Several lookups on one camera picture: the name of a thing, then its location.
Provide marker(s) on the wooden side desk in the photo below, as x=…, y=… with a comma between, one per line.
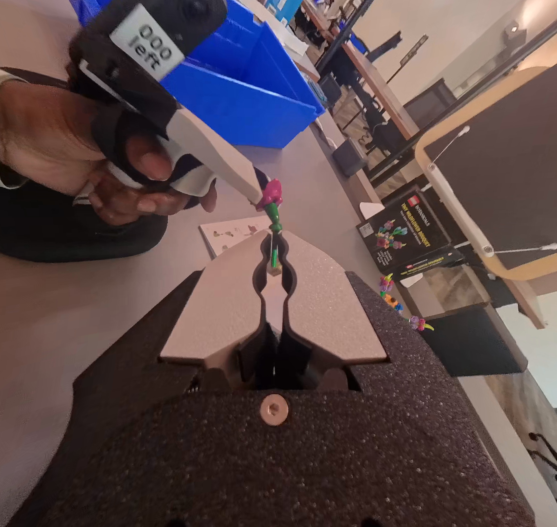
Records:
x=374, y=74

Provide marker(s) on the square wall tag sign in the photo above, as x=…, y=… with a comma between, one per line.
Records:
x=414, y=46

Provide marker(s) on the green lego stem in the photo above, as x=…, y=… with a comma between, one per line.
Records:
x=275, y=231

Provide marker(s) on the person's left hand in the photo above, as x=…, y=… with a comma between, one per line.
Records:
x=52, y=144

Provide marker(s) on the black light stand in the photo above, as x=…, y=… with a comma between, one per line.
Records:
x=357, y=9

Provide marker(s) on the small black device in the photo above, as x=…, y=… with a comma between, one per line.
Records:
x=329, y=89

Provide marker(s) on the magenta lego flower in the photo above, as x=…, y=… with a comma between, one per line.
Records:
x=272, y=192

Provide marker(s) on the wood edged black board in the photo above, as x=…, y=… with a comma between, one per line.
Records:
x=496, y=170

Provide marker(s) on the lego instruction booklet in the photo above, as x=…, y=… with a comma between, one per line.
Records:
x=231, y=234

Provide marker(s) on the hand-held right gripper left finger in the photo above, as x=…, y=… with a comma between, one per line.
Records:
x=218, y=314

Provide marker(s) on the large blue plastic bin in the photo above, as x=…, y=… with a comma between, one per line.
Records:
x=235, y=74

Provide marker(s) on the large black block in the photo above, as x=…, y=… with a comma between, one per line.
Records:
x=474, y=342

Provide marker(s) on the black office chair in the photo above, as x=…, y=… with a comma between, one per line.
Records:
x=431, y=102

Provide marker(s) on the black lego set box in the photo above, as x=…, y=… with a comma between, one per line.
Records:
x=409, y=235

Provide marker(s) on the dark grey cube device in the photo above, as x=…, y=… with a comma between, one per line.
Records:
x=350, y=157

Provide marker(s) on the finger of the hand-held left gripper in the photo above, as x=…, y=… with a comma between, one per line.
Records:
x=218, y=157

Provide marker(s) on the lego flower bouquet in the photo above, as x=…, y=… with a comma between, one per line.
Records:
x=392, y=299

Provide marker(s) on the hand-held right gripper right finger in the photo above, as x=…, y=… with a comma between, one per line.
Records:
x=335, y=309

